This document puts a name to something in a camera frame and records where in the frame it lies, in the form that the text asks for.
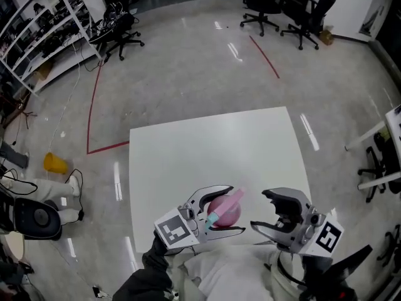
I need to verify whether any black floor cable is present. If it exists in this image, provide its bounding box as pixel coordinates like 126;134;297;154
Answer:
0;167;85;223

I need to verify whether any yellow bucket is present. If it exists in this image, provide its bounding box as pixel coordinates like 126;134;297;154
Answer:
43;151;68;176

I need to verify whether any white floor cable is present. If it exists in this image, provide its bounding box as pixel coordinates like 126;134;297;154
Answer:
46;39;83;156

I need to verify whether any person's grey white jacket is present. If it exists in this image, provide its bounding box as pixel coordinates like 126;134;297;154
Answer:
169;241;310;301

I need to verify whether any person's left forearm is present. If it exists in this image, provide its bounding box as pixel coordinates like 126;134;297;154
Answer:
112;230;174;301

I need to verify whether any round wooden table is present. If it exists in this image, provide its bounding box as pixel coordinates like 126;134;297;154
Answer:
4;230;26;261

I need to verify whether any white side table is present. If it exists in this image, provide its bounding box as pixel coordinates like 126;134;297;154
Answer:
344;103;401;191

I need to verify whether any white metal shelf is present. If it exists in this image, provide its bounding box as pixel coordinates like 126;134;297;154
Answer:
0;0;105;97

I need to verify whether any black office chair with gear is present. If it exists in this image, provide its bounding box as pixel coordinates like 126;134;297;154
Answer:
88;1;145;63

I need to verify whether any wall poster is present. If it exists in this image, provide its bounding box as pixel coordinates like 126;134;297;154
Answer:
358;4;385;38

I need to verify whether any cardboard box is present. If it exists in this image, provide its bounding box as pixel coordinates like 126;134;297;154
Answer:
319;26;335;46

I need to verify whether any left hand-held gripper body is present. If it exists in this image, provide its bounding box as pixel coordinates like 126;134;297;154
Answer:
153;199;208;250

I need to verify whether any dark glass door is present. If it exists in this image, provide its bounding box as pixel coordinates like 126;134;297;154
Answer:
374;0;401;56

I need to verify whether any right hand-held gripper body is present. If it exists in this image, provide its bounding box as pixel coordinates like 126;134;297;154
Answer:
288;204;345;259

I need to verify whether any person's right forearm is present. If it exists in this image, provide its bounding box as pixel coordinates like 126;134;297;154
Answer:
299;255;333;301

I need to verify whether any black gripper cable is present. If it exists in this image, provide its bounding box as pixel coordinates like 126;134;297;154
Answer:
276;251;308;290

